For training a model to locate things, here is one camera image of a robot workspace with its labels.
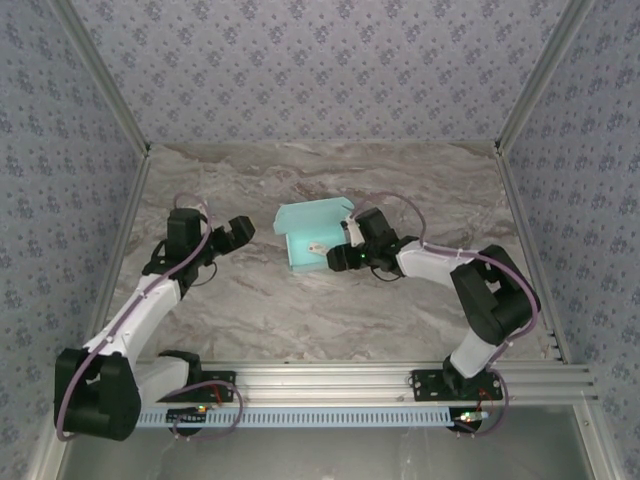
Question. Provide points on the teal paper box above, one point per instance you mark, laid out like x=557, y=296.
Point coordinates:
x=305, y=235

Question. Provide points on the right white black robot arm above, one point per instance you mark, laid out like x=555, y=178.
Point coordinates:
x=430, y=262

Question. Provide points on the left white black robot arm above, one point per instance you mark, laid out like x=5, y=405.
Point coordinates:
x=140, y=315

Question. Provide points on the small circuit board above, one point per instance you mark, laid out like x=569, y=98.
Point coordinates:
x=467, y=417
x=187, y=415

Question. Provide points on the grey metal panel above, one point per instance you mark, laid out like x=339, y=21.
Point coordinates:
x=320, y=455

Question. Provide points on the aluminium side rail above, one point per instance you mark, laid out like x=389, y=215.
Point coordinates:
x=520, y=225
x=125, y=225

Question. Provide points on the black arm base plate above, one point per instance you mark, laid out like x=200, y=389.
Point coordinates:
x=222, y=377
x=425, y=385

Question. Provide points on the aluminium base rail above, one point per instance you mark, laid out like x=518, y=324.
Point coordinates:
x=325, y=382

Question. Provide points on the aluminium frame post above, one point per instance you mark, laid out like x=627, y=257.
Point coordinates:
x=544, y=75
x=103, y=75

